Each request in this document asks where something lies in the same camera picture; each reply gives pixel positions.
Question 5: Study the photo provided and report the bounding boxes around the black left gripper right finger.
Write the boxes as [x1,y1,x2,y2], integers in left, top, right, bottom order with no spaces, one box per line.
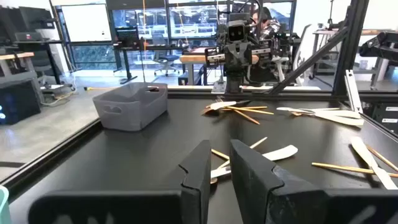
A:
[229,139,398,224]

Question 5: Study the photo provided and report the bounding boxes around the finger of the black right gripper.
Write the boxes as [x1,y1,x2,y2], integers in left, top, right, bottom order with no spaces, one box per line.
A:
[238,45,252,72]
[224,45,239,72]

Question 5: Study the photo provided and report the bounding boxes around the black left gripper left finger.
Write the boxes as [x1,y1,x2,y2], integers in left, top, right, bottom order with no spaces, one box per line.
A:
[27,139,212,224]

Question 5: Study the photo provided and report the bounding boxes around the person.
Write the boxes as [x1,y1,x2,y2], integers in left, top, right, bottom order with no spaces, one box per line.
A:
[250,6,282,41]

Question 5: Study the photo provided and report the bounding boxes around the white chair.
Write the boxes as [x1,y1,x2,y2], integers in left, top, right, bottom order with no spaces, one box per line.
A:
[273,24,313,85]

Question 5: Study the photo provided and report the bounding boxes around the wooden top metal table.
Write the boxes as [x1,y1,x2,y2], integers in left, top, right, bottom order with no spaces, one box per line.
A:
[312,28,398,91]

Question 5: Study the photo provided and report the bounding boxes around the grey office chair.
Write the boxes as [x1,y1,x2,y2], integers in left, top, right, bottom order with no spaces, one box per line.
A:
[151,33,181,77]

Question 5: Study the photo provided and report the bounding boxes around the black desk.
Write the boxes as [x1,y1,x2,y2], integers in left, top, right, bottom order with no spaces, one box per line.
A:
[112,43,190,85]

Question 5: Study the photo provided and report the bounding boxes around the grey plastic bin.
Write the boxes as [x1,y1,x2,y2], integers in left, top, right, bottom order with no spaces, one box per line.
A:
[92,82,169,132]

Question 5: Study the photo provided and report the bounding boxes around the black monitor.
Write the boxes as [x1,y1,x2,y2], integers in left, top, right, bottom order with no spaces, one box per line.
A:
[114,26,140,48]

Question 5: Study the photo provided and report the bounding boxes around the black box white labels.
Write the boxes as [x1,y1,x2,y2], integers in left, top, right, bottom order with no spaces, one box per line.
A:
[362,102,398,134]

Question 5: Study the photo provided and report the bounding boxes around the white whiteboard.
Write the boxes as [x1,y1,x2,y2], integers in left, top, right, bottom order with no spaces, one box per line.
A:
[60,3,113,43]

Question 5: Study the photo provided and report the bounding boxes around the teal plastic bin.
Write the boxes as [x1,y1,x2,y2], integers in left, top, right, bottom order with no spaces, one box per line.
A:
[0,185,12,224]

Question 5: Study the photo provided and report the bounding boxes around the black computer tower blue lights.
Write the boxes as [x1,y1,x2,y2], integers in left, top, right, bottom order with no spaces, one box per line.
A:
[0,80,42,126]

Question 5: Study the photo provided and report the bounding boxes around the black storage rack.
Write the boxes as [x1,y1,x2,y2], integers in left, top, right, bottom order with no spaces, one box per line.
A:
[0,5,65,85]

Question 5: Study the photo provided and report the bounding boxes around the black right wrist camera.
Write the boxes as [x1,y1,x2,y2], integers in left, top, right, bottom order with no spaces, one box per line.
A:
[228,19,247,43]

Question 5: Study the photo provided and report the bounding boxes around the black aluminium table frame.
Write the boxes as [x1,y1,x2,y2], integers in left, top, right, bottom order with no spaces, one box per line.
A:
[0,0,398,195]

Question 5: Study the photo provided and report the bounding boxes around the orange hanging cable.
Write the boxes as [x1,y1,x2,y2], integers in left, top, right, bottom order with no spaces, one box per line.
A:
[141,0,147,83]

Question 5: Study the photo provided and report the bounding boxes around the silver frame bracket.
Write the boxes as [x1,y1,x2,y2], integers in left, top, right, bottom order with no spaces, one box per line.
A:
[344,69,364,113]

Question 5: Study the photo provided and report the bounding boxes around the yellow floor cable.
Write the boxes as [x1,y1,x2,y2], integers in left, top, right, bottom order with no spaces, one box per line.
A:
[83,86,119,91]

